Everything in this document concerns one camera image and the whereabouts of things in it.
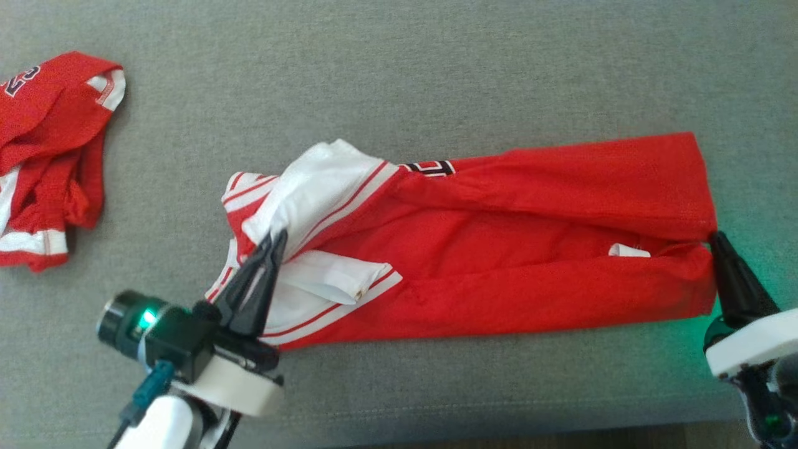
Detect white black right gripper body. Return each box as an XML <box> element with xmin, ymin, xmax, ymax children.
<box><xmin>703</xmin><ymin>307</ymin><xmax>798</xmax><ymax>379</ymax></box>

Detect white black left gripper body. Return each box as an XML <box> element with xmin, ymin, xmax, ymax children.
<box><xmin>171</xmin><ymin>301</ymin><xmax>285</xmax><ymax>417</ymax></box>

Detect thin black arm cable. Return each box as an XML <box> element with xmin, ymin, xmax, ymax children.
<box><xmin>218</xmin><ymin>410</ymin><xmax>243</xmax><ymax>449</ymax></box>

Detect cable with teal connector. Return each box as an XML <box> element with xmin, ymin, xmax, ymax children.
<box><xmin>107</xmin><ymin>360</ymin><xmax>176</xmax><ymax>449</ymax></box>

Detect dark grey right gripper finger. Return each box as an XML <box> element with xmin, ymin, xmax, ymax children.
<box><xmin>718</xmin><ymin>231</ymin><xmax>780</xmax><ymax>325</ymax></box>
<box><xmin>709</xmin><ymin>231</ymin><xmax>749</xmax><ymax>329</ymax></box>

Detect red shorts with elastic waistband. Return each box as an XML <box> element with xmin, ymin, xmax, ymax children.
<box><xmin>0</xmin><ymin>51</ymin><xmax>127</xmax><ymax>273</ymax></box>

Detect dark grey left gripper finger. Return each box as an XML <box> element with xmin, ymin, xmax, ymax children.
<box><xmin>234</xmin><ymin>229</ymin><xmax>289</xmax><ymax>337</ymax></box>
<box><xmin>215</xmin><ymin>234</ymin><xmax>276</xmax><ymax>320</ymax></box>

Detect red garment with white tag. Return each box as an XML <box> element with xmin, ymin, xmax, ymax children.
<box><xmin>204</xmin><ymin>132</ymin><xmax>719</xmax><ymax>350</ymax></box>

